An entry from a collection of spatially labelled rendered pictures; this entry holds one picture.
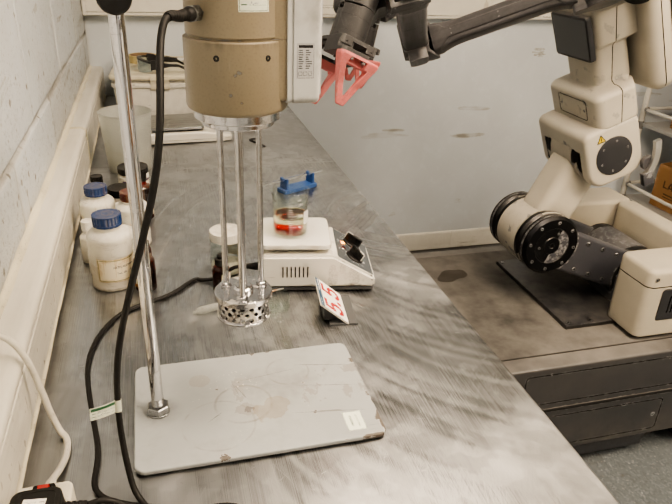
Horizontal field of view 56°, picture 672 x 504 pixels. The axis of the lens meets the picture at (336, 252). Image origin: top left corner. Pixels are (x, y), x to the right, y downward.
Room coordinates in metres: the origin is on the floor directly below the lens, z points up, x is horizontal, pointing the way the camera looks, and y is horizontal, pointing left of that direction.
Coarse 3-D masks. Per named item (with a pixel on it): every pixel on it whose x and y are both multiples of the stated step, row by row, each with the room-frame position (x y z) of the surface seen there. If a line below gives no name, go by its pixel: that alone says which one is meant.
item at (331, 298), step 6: (324, 288) 0.92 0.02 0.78; (330, 288) 0.94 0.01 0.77; (324, 294) 0.89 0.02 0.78; (330, 294) 0.91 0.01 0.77; (336, 294) 0.93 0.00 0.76; (324, 300) 0.87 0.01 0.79; (330, 300) 0.89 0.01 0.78; (336, 300) 0.91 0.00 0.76; (330, 306) 0.86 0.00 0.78; (336, 306) 0.88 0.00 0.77; (336, 312) 0.86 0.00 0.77; (342, 312) 0.88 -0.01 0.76
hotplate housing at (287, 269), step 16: (272, 256) 0.95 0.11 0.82; (288, 256) 0.95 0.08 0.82; (304, 256) 0.96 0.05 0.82; (320, 256) 0.96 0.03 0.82; (336, 256) 0.96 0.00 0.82; (272, 272) 0.95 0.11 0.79; (288, 272) 0.95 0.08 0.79; (304, 272) 0.95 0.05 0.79; (320, 272) 0.96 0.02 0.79; (336, 272) 0.96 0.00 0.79; (352, 272) 0.96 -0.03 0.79; (288, 288) 0.95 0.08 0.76; (304, 288) 0.96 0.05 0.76; (336, 288) 0.96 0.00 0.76; (352, 288) 0.96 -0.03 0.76; (368, 288) 0.97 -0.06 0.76
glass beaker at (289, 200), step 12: (276, 192) 1.02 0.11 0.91; (288, 192) 1.03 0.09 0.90; (300, 192) 1.03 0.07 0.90; (276, 204) 0.99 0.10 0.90; (288, 204) 0.98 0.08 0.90; (300, 204) 0.98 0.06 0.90; (276, 216) 0.99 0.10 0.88; (288, 216) 0.98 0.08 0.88; (300, 216) 0.98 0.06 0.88; (276, 228) 0.99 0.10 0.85; (288, 228) 0.98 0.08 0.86; (300, 228) 0.98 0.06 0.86
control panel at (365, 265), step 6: (336, 234) 1.06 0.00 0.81; (342, 234) 1.08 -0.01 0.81; (336, 240) 1.03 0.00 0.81; (342, 240) 1.05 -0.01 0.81; (336, 246) 1.00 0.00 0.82; (348, 246) 1.04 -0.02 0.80; (360, 246) 1.07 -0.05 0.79; (342, 252) 0.99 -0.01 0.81; (366, 252) 1.06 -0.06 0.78; (342, 258) 0.97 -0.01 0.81; (348, 258) 0.98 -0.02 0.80; (366, 258) 1.03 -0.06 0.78; (354, 264) 0.97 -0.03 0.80; (360, 264) 0.98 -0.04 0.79; (366, 264) 1.00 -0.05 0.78; (366, 270) 0.97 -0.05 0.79
